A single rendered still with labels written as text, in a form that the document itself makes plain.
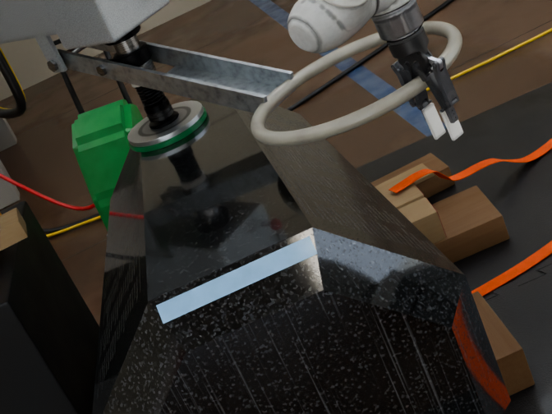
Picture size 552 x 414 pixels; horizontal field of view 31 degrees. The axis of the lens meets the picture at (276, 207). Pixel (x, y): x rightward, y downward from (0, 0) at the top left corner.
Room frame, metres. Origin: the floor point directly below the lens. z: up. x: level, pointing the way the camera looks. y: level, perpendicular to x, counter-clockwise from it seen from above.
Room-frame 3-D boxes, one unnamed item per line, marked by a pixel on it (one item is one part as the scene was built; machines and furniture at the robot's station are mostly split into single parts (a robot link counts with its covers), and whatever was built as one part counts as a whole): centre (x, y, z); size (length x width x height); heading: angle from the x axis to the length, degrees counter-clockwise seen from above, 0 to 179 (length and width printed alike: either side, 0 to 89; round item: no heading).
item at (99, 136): (3.69, 0.48, 0.43); 0.35 x 0.35 x 0.87; 74
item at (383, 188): (3.06, -0.41, 0.10); 0.25 x 0.10 x 0.01; 94
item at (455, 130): (1.76, -0.38, 0.85); 0.03 x 0.01 x 0.07; 118
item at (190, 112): (2.47, 0.17, 0.85); 0.21 x 0.21 x 0.01
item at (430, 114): (1.80, -0.36, 0.84); 0.03 x 0.01 x 0.07; 118
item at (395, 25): (1.80, -0.36, 1.07); 0.09 x 0.09 x 0.06
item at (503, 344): (2.08, -0.34, 0.07); 0.30 x 0.12 x 0.12; 0
